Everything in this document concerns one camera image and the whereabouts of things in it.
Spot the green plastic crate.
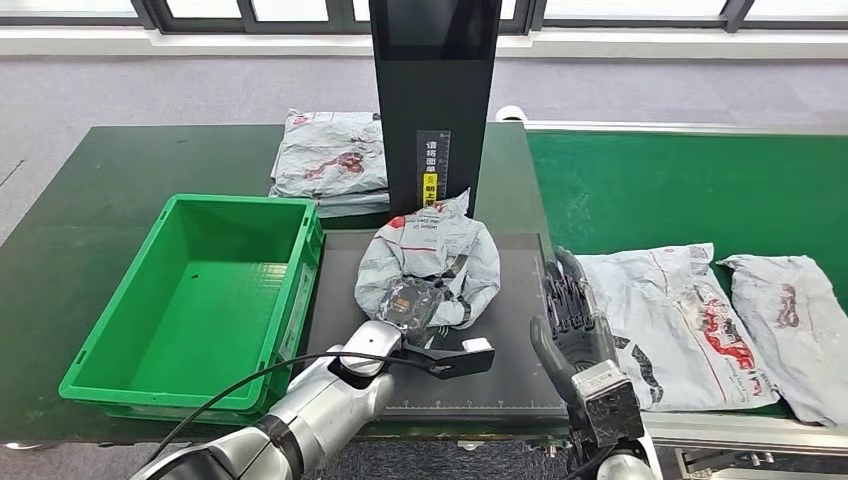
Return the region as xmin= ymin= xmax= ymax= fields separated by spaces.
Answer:
xmin=58 ymin=193 xmax=325 ymax=425

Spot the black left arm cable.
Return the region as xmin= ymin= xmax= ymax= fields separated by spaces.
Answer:
xmin=142 ymin=351 xmax=439 ymax=465

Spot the dark green table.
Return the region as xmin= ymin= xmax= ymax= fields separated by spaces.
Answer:
xmin=0 ymin=124 xmax=574 ymax=445

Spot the black inbound scanner machine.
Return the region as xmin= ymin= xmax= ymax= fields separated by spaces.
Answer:
xmin=301 ymin=0 xmax=571 ymax=422

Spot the flat parcel small dark print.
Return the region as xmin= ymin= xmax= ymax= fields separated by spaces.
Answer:
xmin=717 ymin=254 xmax=848 ymax=427

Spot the green conveyor belt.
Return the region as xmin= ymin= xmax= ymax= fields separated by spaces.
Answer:
xmin=526 ymin=131 xmax=848 ymax=419

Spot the grey poly parcel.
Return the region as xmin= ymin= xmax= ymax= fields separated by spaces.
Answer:
xmin=354 ymin=188 xmax=503 ymax=333

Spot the aluminium conveyor frame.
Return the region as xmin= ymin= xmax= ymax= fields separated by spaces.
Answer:
xmin=523 ymin=120 xmax=848 ymax=480

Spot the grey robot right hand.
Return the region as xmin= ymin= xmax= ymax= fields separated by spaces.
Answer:
xmin=528 ymin=248 xmax=619 ymax=404

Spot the grey parcel with red print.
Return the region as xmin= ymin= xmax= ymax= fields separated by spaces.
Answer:
xmin=269 ymin=109 xmax=390 ymax=200

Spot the white window sill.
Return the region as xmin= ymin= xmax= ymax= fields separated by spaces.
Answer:
xmin=0 ymin=23 xmax=848 ymax=61

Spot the flat parcel large red print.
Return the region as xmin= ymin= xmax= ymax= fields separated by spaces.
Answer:
xmin=574 ymin=243 xmax=782 ymax=413

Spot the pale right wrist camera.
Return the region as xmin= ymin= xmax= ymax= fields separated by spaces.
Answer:
xmin=570 ymin=360 xmax=645 ymax=448

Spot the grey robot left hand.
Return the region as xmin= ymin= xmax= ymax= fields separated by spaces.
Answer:
xmin=376 ymin=276 xmax=448 ymax=349

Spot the black machine display screen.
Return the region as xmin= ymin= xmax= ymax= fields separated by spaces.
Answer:
xmin=376 ymin=0 xmax=497 ymax=62

